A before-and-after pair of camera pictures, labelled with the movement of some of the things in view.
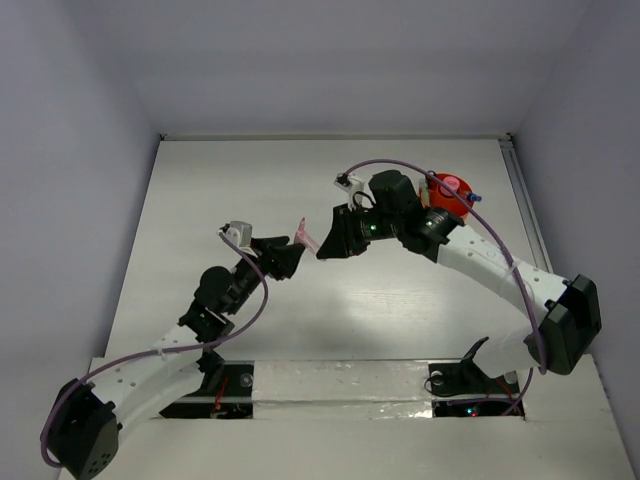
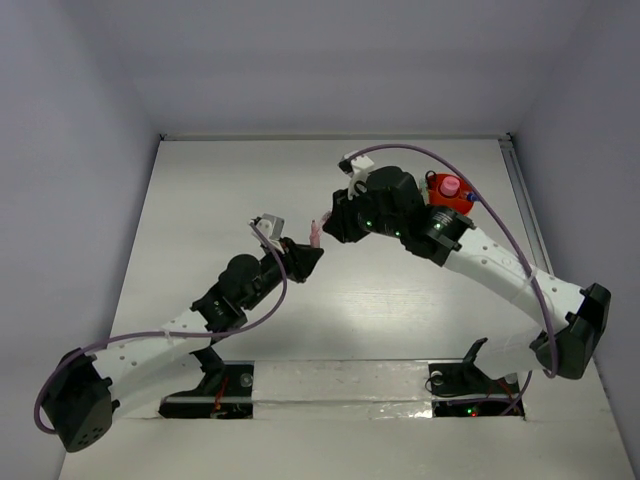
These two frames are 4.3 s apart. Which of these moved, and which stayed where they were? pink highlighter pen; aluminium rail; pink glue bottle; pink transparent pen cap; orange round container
Moved: pink highlighter pen; pink transparent pen cap
Stayed: pink glue bottle; aluminium rail; orange round container
